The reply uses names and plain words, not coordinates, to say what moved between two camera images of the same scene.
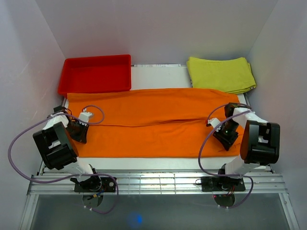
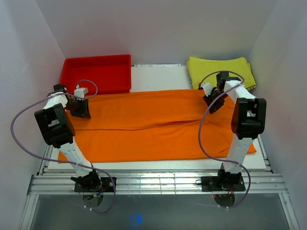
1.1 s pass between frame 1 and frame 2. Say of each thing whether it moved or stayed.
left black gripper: moved
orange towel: stayed
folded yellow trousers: stayed
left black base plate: stayed
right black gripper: moved
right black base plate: stayed
